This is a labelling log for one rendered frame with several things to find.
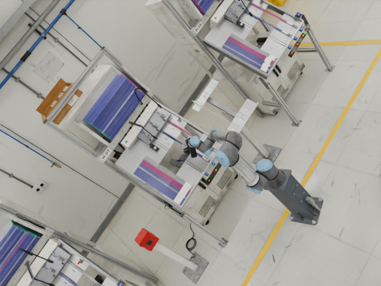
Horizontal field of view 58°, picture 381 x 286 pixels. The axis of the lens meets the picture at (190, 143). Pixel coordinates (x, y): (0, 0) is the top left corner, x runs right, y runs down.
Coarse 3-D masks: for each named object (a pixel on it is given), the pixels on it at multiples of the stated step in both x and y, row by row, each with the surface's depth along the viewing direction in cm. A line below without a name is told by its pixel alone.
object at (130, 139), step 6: (150, 102) 308; (156, 102) 308; (150, 108) 307; (156, 108) 308; (144, 114) 306; (150, 114) 305; (138, 120) 304; (144, 120) 304; (144, 126) 305; (132, 132) 302; (138, 132) 302; (126, 138) 301; (132, 138) 300; (126, 144) 299; (132, 144) 303
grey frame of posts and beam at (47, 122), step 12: (144, 84) 304; (156, 96) 314; (168, 108) 324; (48, 120) 264; (132, 120) 301; (60, 132) 271; (120, 132) 297; (192, 132) 345; (96, 156) 293; (240, 156) 320; (252, 168) 332; (132, 180) 318; (204, 228) 312; (216, 240) 324
